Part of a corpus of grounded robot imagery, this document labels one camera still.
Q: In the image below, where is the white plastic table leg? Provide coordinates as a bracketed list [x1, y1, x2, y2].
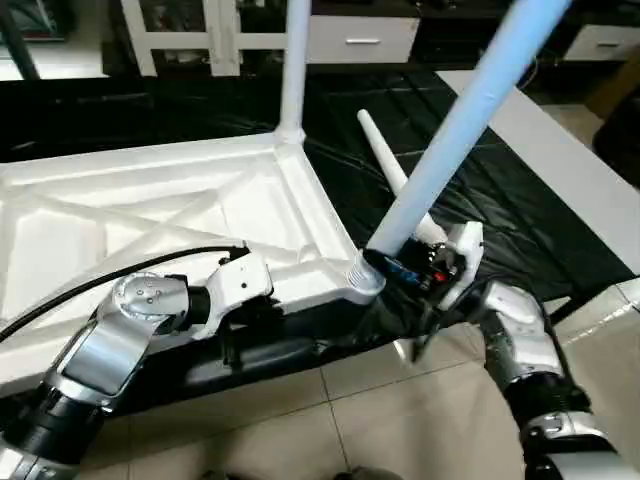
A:
[349, 0, 573, 293]
[277, 0, 314, 147]
[356, 107, 447, 247]

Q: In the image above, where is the white plastic table top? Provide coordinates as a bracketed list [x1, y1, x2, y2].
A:
[0, 129, 387, 398]

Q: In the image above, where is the black work mat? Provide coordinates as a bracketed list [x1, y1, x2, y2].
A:
[0, 62, 633, 413]

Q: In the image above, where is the white flat board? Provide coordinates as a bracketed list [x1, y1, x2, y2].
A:
[436, 67, 640, 278]

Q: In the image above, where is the brown cardboard box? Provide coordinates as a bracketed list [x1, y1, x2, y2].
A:
[584, 68, 640, 123]

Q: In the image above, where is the small white drawer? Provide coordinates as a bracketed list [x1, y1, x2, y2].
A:
[564, 21, 640, 64]

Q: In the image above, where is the white glass door cabinet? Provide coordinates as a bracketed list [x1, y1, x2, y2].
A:
[119, 0, 312, 80]

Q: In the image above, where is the black slanted pole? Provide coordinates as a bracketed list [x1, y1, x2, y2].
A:
[0, 0, 42, 82]

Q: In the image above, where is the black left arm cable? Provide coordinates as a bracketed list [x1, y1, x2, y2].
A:
[0, 244, 250, 348]

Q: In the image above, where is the white drawer unit with handle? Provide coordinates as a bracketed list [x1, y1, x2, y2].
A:
[307, 14, 422, 67]

